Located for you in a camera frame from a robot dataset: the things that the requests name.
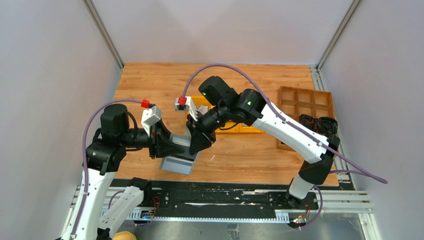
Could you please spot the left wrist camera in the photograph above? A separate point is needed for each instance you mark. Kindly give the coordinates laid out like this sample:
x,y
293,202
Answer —
x,y
150,117

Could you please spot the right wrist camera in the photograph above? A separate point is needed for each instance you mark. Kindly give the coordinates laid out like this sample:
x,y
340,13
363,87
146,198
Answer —
x,y
186,104

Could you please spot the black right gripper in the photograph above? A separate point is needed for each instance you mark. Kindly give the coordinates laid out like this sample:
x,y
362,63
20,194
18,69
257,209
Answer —
x,y
201,139

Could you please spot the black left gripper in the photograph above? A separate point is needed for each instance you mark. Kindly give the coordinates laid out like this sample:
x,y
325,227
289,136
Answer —
x,y
160,140

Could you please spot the wooden compartment tray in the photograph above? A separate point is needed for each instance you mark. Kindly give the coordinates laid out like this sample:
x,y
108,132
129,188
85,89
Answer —
x,y
297,101

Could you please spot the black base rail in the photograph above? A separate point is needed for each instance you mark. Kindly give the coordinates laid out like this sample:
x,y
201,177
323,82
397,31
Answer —
x,y
226,201

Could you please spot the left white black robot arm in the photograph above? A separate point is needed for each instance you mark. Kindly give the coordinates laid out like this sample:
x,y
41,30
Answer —
x,y
118,134

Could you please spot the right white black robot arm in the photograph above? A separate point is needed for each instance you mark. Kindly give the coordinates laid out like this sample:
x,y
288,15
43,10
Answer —
x,y
252,108

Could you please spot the cards in yellow bin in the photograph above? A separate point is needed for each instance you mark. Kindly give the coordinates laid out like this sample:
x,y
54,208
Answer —
x,y
202,109

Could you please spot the yellow plastic bin row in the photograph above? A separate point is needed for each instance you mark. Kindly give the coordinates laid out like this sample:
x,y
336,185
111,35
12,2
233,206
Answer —
x,y
230,127

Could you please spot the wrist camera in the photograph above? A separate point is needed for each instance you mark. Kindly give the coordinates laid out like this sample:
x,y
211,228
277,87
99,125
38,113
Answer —
x,y
186,104
150,117

